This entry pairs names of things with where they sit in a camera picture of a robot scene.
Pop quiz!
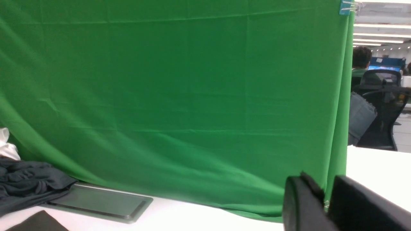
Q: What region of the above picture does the metal table cable hatch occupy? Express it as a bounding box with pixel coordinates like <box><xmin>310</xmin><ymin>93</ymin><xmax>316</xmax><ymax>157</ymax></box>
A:
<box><xmin>42</xmin><ymin>184</ymin><xmax>153</xmax><ymax>224</ymax></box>

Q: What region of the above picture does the seated person in background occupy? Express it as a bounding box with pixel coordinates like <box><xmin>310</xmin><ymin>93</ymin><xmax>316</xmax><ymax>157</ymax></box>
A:
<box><xmin>348</xmin><ymin>46</ymin><xmax>377</xmax><ymax>146</ymax></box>

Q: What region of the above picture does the dark teal crumpled garment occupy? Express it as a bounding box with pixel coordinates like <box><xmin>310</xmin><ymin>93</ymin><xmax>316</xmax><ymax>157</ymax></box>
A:
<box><xmin>0</xmin><ymin>157</ymin><xmax>78</xmax><ymax>217</ymax></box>

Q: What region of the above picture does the green backdrop cloth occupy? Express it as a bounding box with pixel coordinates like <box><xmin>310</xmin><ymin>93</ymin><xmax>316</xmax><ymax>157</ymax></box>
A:
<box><xmin>0</xmin><ymin>0</ymin><xmax>355</xmax><ymax>222</ymax></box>

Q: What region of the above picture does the white garment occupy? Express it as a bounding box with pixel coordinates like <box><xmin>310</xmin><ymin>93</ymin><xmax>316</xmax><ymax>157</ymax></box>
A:
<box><xmin>0</xmin><ymin>127</ymin><xmax>21</xmax><ymax>160</ymax></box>

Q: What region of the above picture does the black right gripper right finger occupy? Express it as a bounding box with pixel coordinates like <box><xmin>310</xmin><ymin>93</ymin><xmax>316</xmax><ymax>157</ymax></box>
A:
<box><xmin>328</xmin><ymin>176</ymin><xmax>411</xmax><ymax>231</ymax></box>

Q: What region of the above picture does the blue computer monitor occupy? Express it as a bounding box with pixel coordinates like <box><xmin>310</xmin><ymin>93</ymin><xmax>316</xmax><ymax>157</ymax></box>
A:
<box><xmin>368</xmin><ymin>57</ymin><xmax>406</xmax><ymax>72</ymax></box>

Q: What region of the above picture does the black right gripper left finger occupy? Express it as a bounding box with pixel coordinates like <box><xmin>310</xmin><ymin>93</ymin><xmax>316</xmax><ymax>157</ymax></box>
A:
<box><xmin>282</xmin><ymin>172</ymin><xmax>338</xmax><ymax>231</ymax></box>

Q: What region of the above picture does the black office chair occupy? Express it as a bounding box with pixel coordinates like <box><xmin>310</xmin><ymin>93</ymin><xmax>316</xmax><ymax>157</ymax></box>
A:
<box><xmin>353</xmin><ymin>70</ymin><xmax>410</xmax><ymax>151</ymax></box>

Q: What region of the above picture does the blue binder clip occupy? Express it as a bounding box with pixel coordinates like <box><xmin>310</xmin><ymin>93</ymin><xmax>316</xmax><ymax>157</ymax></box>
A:
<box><xmin>338</xmin><ymin>0</ymin><xmax>363</xmax><ymax>16</ymax></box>

